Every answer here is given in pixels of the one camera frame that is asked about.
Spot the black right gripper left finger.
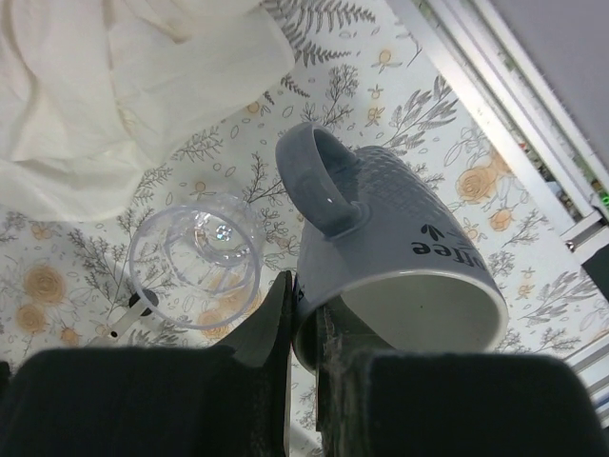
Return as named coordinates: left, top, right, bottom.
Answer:
left=1, top=271, right=293, bottom=456

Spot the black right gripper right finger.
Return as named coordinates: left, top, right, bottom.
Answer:
left=316, top=305, right=608, bottom=456

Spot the clear faceted glass cup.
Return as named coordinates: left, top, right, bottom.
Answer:
left=128, top=193, right=265, bottom=333

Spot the grey textured coffee mug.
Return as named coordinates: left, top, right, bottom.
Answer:
left=275, top=123, right=508, bottom=370

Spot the stainless steel dish rack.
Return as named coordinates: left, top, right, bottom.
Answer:
left=88, top=289, right=159, bottom=348

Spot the floral patterned table mat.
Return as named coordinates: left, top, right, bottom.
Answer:
left=1, top=1, right=462, bottom=378

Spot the white crumpled cloth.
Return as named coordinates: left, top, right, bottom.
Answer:
left=1, top=1, right=295, bottom=221

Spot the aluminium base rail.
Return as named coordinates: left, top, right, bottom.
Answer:
left=389, top=1, right=608, bottom=263

